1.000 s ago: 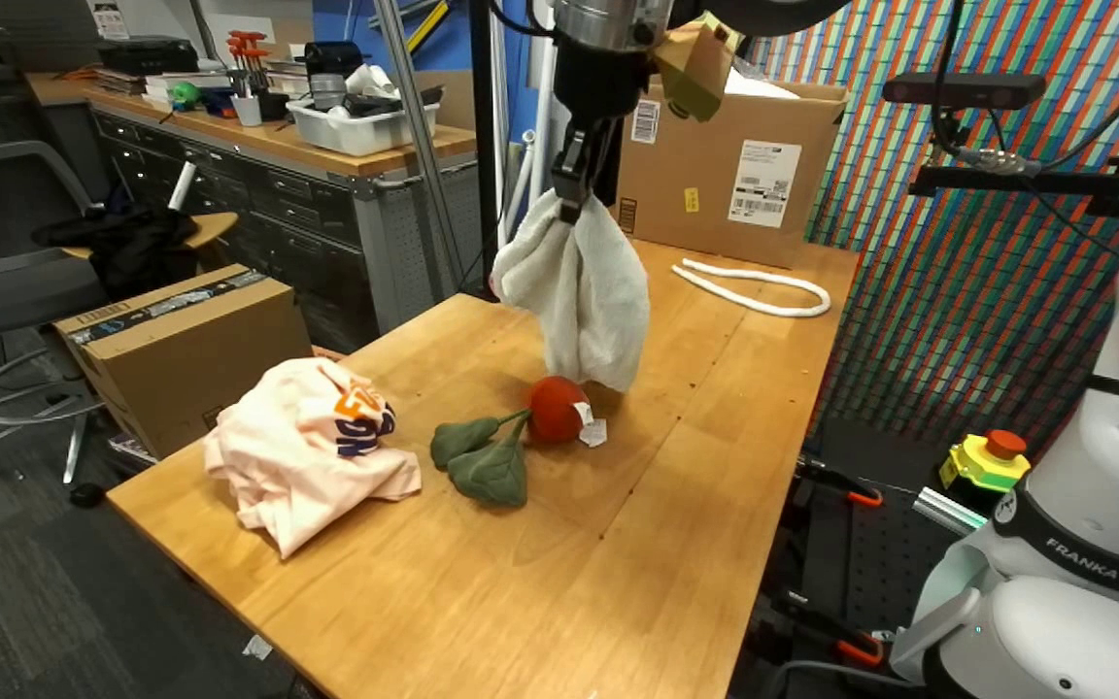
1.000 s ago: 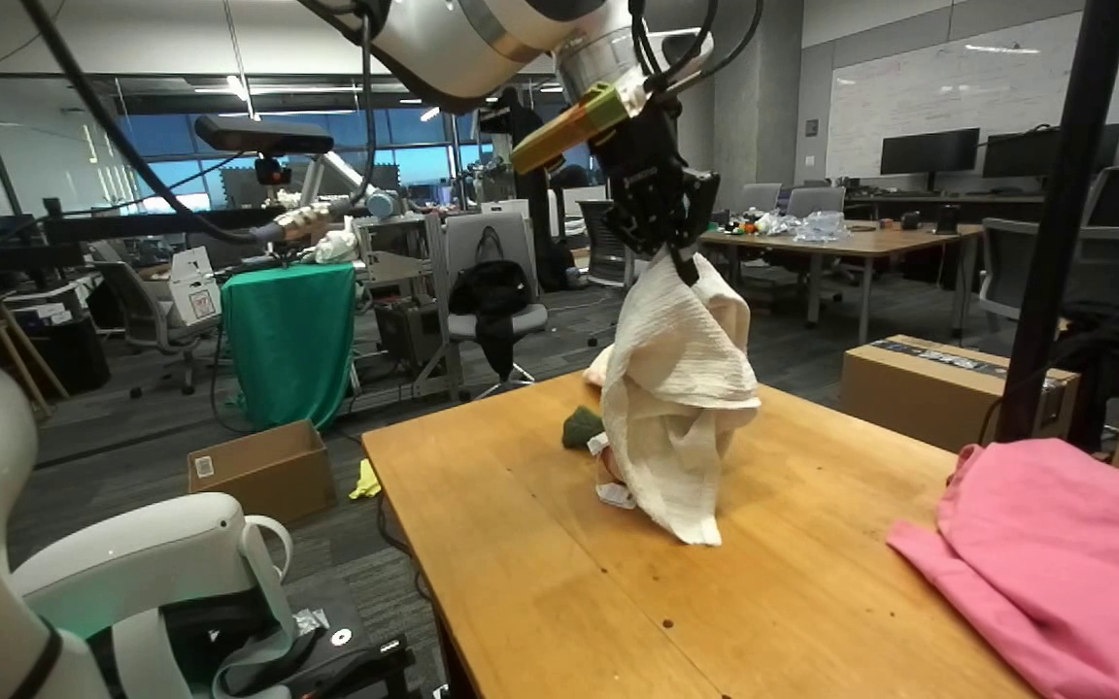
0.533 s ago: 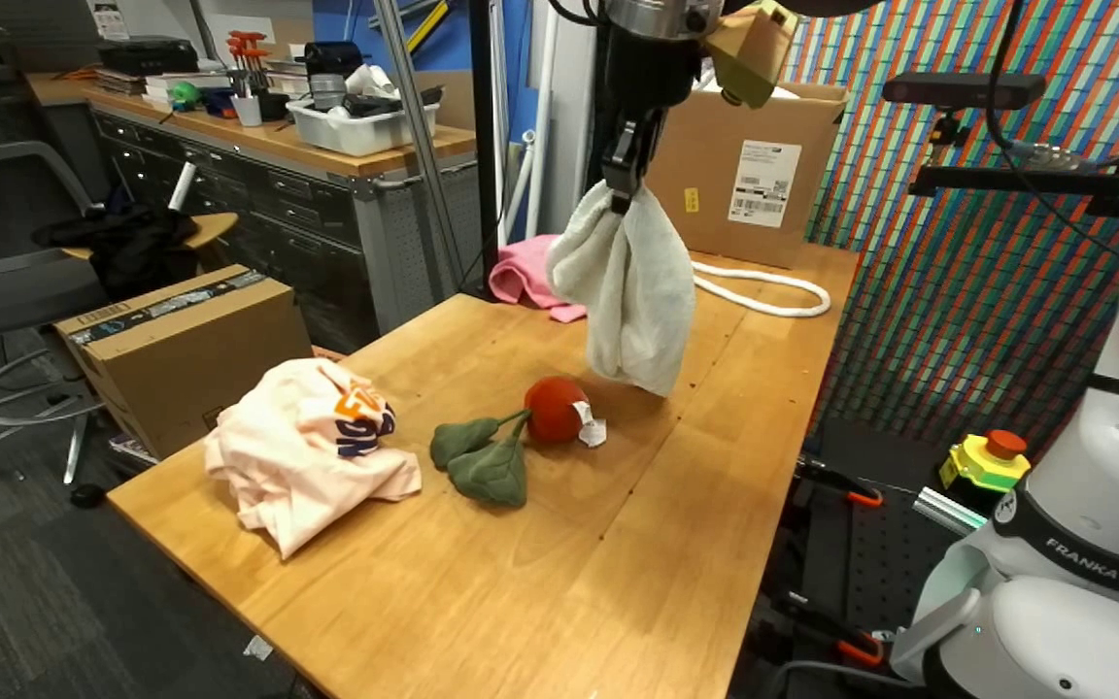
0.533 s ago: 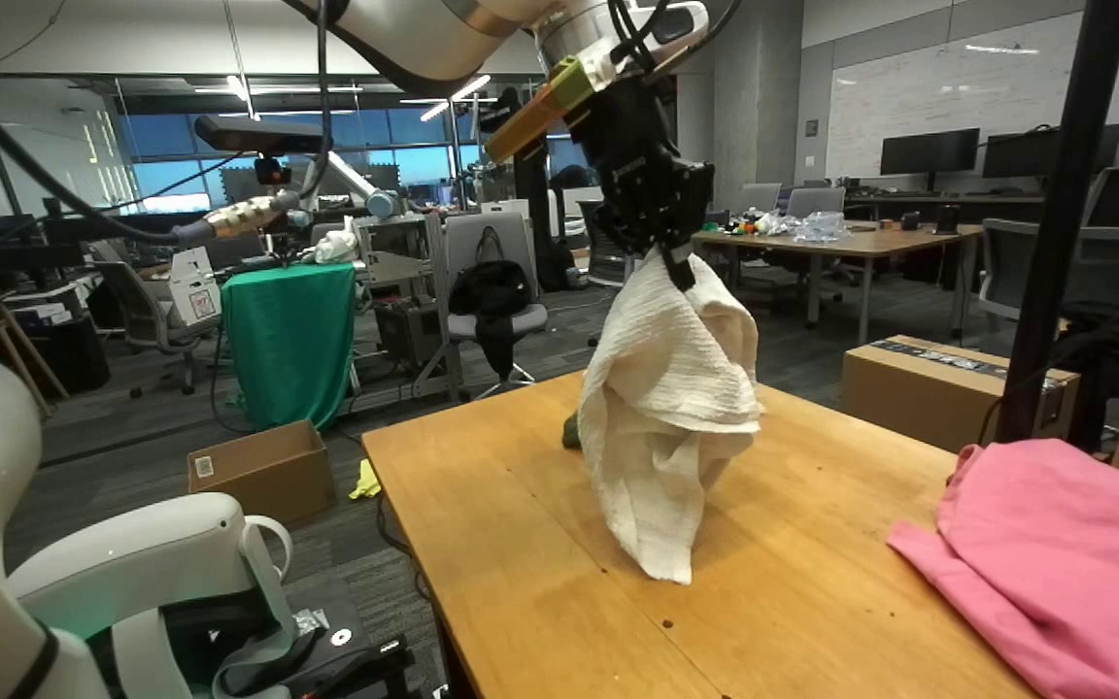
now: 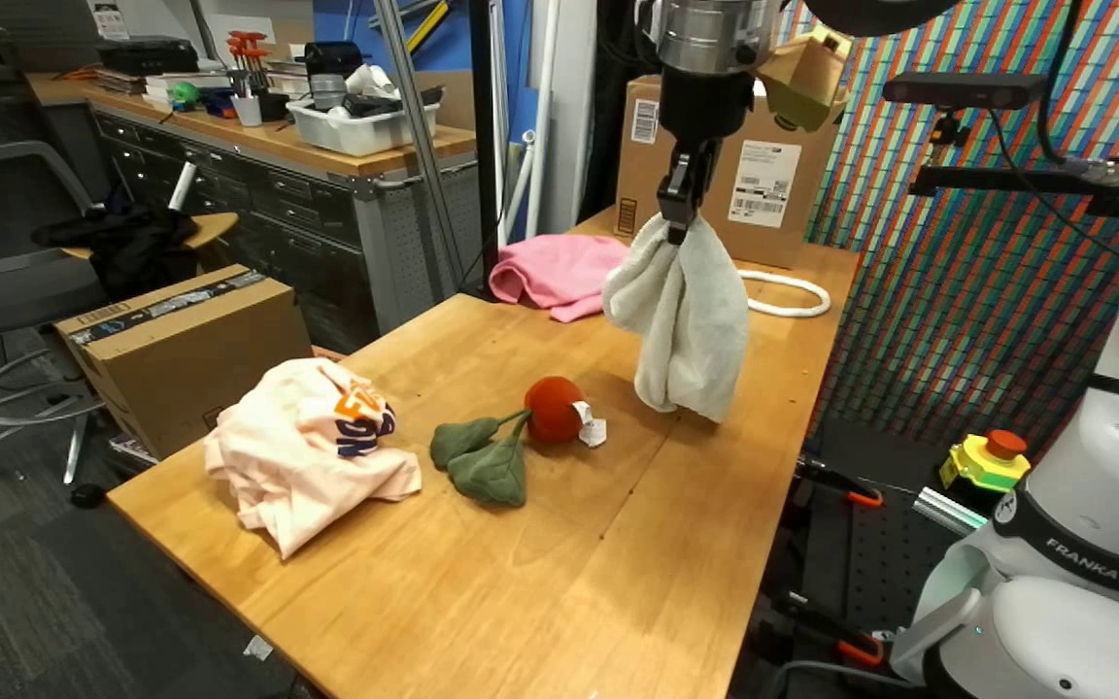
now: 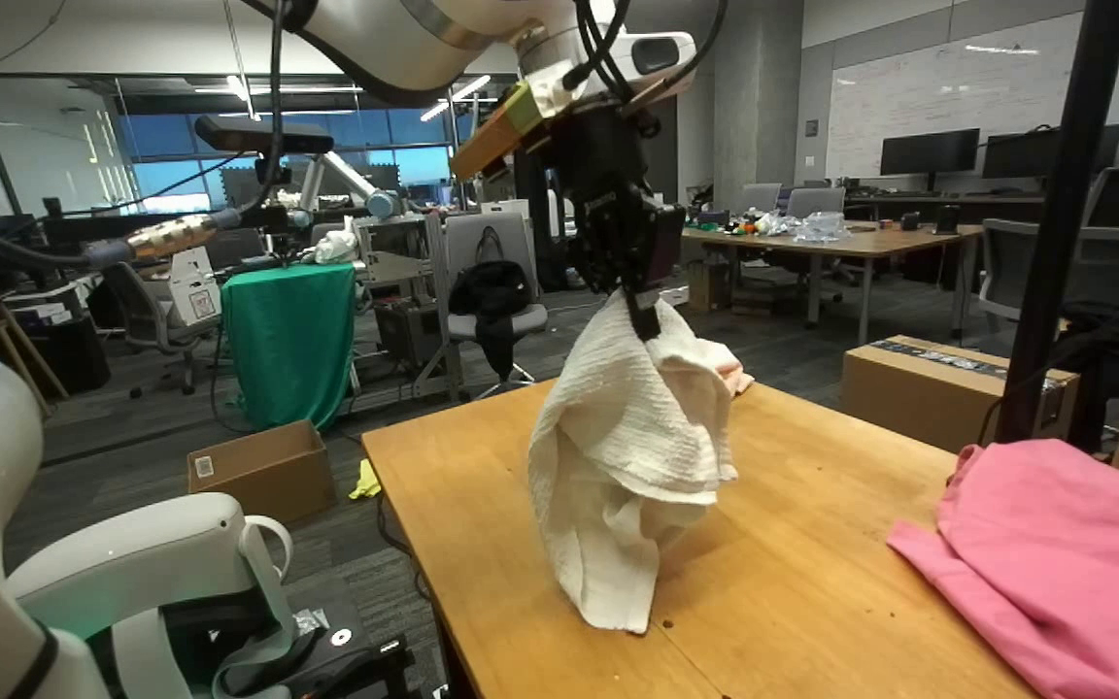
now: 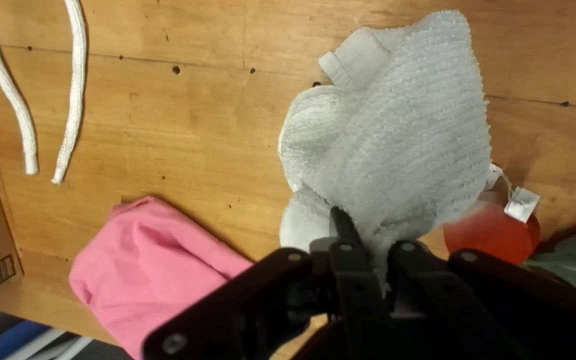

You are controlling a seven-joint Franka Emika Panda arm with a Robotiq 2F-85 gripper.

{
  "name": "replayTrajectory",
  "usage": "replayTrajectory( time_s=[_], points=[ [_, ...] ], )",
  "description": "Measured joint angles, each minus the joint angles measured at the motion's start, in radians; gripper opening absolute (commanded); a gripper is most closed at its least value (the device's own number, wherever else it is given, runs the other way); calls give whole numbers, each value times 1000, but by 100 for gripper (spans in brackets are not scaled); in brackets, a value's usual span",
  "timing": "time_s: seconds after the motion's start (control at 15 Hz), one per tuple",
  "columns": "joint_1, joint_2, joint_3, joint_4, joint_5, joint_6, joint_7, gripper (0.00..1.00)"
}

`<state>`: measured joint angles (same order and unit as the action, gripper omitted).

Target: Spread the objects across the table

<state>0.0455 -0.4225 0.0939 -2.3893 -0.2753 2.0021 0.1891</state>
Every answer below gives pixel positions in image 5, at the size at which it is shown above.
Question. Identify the black upright pole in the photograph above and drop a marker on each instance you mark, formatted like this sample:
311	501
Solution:
485	156

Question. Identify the gray office chair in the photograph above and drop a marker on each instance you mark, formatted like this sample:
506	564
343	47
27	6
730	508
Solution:
0	285

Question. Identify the orange black clamp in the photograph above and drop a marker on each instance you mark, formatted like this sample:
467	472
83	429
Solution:
844	492
844	641

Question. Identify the silver slanted pole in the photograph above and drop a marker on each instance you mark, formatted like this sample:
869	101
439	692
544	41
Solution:
422	131

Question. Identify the black bar-shaped camera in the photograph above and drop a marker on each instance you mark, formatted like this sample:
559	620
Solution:
962	91

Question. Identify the black bag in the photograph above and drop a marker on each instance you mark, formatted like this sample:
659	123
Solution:
134	245

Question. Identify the yellow green wrist camera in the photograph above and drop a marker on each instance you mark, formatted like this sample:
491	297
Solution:
803	82

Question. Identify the cardboard box with shipping label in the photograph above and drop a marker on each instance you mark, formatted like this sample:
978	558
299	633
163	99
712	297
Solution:
778	239

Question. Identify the red spray bottle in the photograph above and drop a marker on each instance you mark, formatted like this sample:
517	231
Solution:
246	61

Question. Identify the blue board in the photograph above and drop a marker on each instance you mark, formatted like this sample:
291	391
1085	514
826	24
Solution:
366	24

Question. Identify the white plastic bin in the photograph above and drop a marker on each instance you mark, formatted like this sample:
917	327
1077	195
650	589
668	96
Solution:
352	126

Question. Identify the small round wooden table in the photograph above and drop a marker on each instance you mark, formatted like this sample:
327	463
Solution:
210	231

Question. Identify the red radish plush green leaves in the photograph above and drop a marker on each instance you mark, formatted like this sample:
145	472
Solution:
485	466

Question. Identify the white towel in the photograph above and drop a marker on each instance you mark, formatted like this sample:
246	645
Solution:
690	325

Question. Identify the white upright panel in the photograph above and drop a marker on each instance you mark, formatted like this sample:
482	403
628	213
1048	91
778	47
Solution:
564	117

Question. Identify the cardboard box with black tape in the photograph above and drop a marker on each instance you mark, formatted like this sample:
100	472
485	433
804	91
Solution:
197	372

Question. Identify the black cup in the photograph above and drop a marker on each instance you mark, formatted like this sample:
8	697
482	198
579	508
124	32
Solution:
333	64

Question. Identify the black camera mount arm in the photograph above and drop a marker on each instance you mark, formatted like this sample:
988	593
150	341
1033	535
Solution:
1037	182

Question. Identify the pale peach shirt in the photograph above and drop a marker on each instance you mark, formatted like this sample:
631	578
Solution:
299	454

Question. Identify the hot pink cloth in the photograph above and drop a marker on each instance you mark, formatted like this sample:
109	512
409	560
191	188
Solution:
559	272

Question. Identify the black case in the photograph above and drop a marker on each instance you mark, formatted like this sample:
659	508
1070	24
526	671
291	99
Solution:
145	56

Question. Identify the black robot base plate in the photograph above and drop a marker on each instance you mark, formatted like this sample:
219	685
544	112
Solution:
873	558

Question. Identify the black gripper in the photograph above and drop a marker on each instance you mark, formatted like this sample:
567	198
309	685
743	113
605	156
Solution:
702	112

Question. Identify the yellow red emergency stop button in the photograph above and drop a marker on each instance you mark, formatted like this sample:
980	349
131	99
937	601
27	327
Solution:
985	466

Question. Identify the wooden top workbench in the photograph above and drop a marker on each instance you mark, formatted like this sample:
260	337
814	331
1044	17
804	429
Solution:
327	218

